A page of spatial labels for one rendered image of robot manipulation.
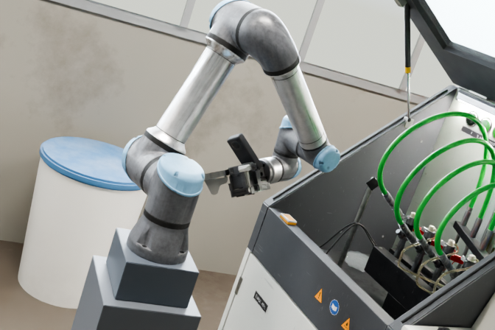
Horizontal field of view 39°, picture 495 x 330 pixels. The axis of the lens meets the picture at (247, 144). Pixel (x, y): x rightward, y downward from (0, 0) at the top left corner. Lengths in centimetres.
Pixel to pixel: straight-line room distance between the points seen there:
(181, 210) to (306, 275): 46
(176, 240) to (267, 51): 49
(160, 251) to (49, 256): 146
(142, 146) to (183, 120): 12
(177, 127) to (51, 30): 163
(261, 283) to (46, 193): 121
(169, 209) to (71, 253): 144
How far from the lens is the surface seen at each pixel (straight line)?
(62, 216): 300
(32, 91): 336
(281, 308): 205
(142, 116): 344
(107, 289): 173
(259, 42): 167
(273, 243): 210
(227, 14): 176
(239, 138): 189
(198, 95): 175
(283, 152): 199
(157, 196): 166
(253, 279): 219
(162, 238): 168
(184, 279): 171
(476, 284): 176
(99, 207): 295
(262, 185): 193
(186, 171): 165
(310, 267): 194
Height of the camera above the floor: 163
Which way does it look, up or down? 14 degrees down
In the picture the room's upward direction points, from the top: 19 degrees clockwise
